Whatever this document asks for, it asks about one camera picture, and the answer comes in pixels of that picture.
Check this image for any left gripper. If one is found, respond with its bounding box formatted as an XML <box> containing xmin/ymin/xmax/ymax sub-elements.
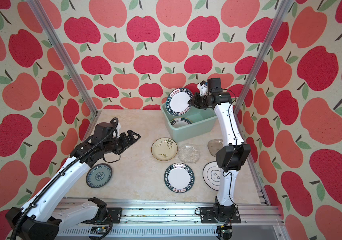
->
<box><xmin>104</xmin><ymin>129</ymin><xmax>143</xmax><ymax>154</ymax></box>

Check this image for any green rim plate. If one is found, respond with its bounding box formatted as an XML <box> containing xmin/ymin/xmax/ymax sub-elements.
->
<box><xmin>165</xmin><ymin>88</ymin><xmax>193</xmax><ymax>116</ymax></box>
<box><xmin>164</xmin><ymin>163</ymin><xmax>195</xmax><ymax>194</ymax></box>
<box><xmin>171</xmin><ymin>118</ymin><xmax>192</xmax><ymax>128</ymax></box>

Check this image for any green rim plate back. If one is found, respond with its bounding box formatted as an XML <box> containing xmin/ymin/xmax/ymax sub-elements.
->
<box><xmin>171</xmin><ymin>118</ymin><xmax>192</xmax><ymax>128</ymax></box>

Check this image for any green rim plate front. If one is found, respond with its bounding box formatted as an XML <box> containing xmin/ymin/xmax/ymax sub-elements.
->
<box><xmin>164</xmin><ymin>163</ymin><xmax>195</xmax><ymax>194</ymax></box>

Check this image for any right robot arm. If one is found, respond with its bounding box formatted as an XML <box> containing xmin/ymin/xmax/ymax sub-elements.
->
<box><xmin>188</xmin><ymin>78</ymin><xmax>251</xmax><ymax>222</ymax></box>

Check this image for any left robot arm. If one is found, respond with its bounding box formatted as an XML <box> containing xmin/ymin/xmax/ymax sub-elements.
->
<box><xmin>6</xmin><ymin>118</ymin><xmax>141</xmax><ymax>240</ymax></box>

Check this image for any mint green plastic bin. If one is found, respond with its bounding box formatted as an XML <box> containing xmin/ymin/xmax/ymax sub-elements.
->
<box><xmin>161</xmin><ymin>104</ymin><xmax>217</xmax><ymax>143</ymax></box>

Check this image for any beige bamboo pattern plate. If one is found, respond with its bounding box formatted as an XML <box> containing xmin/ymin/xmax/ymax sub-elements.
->
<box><xmin>151</xmin><ymin>138</ymin><xmax>178</xmax><ymax>161</ymax></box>

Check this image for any blue patterned plate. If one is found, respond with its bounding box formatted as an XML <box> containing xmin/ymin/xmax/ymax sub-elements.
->
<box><xmin>86</xmin><ymin>164</ymin><xmax>113</xmax><ymax>189</ymax></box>

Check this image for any grey glass plate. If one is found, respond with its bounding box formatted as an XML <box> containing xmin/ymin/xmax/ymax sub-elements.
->
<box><xmin>207</xmin><ymin>139</ymin><xmax>223</xmax><ymax>157</ymax></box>

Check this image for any clear glass plate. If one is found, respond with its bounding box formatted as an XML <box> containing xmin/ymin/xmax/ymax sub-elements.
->
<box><xmin>178</xmin><ymin>144</ymin><xmax>200</xmax><ymax>164</ymax></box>

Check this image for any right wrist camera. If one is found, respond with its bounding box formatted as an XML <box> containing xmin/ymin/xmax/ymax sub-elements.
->
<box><xmin>197</xmin><ymin>81</ymin><xmax>208</xmax><ymax>96</ymax></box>

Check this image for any black corrugated cable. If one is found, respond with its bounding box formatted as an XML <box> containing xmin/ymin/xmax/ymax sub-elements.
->
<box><xmin>10</xmin><ymin>117</ymin><xmax>122</xmax><ymax>240</ymax></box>

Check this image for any left aluminium frame post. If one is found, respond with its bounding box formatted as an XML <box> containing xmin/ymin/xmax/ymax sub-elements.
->
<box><xmin>27</xmin><ymin>0</ymin><xmax>99</xmax><ymax>118</ymax></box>

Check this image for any aluminium frame post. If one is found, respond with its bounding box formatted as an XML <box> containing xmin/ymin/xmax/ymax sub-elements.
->
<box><xmin>235</xmin><ymin>0</ymin><xmax>293</xmax><ymax>106</ymax></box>
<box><xmin>27</xmin><ymin>0</ymin><xmax>99</xmax><ymax>118</ymax></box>

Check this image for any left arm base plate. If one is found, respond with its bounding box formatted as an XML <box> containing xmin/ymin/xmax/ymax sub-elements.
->
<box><xmin>89</xmin><ymin>206</ymin><xmax>123</xmax><ymax>225</ymax></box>

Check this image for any white black ring plate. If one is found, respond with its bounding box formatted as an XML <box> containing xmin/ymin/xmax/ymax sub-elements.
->
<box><xmin>203</xmin><ymin>162</ymin><xmax>221</xmax><ymax>191</ymax></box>

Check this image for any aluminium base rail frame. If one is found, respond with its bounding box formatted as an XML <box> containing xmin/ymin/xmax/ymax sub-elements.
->
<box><xmin>53</xmin><ymin>198</ymin><xmax>290</xmax><ymax>240</ymax></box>

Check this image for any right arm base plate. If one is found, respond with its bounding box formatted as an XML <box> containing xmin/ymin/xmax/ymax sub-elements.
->
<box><xmin>198</xmin><ymin>206</ymin><xmax>242</xmax><ymax>224</ymax></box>

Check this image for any right aluminium frame post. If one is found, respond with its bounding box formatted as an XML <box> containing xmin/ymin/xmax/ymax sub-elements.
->
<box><xmin>235</xmin><ymin>0</ymin><xmax>293</xmax><ymax>106</ymax></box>

